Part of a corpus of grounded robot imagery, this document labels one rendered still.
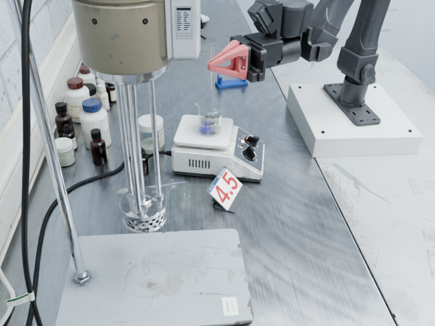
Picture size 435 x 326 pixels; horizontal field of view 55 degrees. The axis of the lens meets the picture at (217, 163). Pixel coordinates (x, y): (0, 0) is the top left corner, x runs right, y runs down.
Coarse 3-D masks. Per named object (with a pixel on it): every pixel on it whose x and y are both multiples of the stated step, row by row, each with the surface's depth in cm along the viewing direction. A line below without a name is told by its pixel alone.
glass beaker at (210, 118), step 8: (200, 104) 90; (208, 104) 91; (216, 104) 91; (200, 112) 88; (208, 112) 87; (216, 112) 87; (200, 120) 89; (208, 120) 88; (216, 120) 88; (200, 128) 90; (208, 128) 89; (216, 128) 90; (208, 136) 90; (216, 136) 91
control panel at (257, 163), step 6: (240, 132) 97; (246, 132) 99; (240, 138) 95; (240, 144) 94; (246, 144) 95; (258, 144) 98; (234, 150) 91; (240, 150) 92; (258, 150) 96; (240, 156) 90; (258, 156) 95; (246, 162) 90; (252, 162) 91; (258, 162) 93; (258, 168) 91
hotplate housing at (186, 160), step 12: (264, 144) 101; (180, 156) 90; (192, 156) 90; (204, 156) 89; (216, 156) 89; (228, 156) 89; (180, 168) 92; (192, 168) 92; (204, 168) 91; (216, 168) 91; (228, 168) 91; (240, 168) 90; (252, 168) 90; (252, 180) 92
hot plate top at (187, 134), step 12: (192, 120) 96; (228, 120) 97; (180, 132) 92; (192, 132) 92; (228, 132) 93; (180, 144) 89; (192, 144) 89; (204, 144) 88; (216, 144) 88; (228, 144) 89
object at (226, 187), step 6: (228, 174) 90; (222, 180) 88; (228, 180) 89; (234, 180) 90; (216, 186) 86; (222, 186) 87; (228, 186) 88; (234, 186) 89; (216, 192) 85; (222, 192) 86; (228, 192) 87; (234, 192) 88; (222, 198) 85; (228, 198) 86
